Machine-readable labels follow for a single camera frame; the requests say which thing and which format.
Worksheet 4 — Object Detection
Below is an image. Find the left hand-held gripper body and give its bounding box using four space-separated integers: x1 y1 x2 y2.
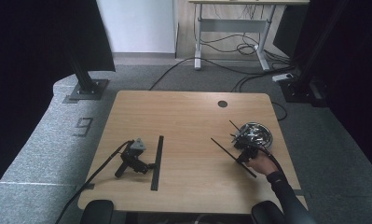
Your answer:
114 137 150 179

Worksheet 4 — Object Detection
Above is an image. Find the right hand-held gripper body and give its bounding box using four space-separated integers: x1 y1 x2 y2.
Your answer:
232 132 260 163

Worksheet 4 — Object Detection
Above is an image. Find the black aluminium profile bar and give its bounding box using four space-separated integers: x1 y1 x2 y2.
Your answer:
150 134 165 191

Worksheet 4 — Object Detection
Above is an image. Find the shiny metal bowl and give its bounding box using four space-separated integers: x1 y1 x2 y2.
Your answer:
237 121 274 150

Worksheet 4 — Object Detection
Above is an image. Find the long thin black strip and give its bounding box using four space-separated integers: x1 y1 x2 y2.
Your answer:
210 137 258 179

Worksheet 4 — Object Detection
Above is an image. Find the person's right hand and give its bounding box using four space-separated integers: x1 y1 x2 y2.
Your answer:
244 150 280 177

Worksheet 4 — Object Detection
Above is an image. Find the grey tape floor mark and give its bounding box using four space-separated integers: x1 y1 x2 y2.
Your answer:
73 117 94 138

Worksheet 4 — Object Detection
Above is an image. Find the black chair armrest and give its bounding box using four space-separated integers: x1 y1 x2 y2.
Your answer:
79 199 115 224
251 200 284 224

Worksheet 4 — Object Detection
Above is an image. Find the white power strip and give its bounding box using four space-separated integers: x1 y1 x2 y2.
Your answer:
271 72 296 83

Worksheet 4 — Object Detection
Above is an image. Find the black metal stand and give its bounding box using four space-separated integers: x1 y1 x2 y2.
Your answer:
279 0 351 105
62 46 110 102

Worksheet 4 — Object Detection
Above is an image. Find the white desk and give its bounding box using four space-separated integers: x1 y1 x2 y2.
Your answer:
187 0 310 72

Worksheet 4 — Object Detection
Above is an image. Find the black curtain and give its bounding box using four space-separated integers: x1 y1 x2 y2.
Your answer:
0 0 117 198
294 0 372 179

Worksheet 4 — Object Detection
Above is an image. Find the left hand-held gripper cable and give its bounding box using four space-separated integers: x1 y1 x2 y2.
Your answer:
54 140 134 224

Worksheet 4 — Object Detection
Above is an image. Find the black cable loop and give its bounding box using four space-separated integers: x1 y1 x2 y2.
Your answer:
270 101 288 122

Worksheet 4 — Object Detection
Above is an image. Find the bundle of black cables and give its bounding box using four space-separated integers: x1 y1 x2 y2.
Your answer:
192 3 295 76

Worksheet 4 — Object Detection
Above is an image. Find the long black floor cable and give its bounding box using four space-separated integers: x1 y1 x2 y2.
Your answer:
148 57 295 91

